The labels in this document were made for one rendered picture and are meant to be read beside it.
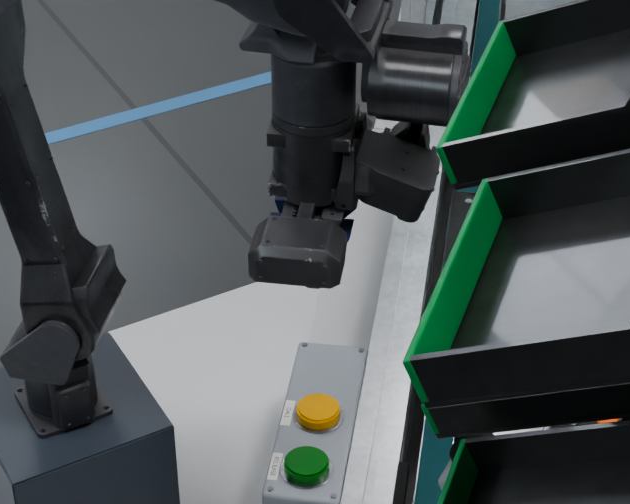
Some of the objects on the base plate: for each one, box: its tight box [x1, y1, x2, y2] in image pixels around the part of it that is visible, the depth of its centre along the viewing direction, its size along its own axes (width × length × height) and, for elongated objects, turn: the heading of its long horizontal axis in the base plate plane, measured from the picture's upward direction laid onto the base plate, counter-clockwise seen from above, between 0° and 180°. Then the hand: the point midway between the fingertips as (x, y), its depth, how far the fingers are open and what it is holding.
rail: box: [340, 125, 447, 504], centre depth 152 cm, size 6×89×11 cm, turn 171°
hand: (314, 248), depth 106 cm, fingers closed
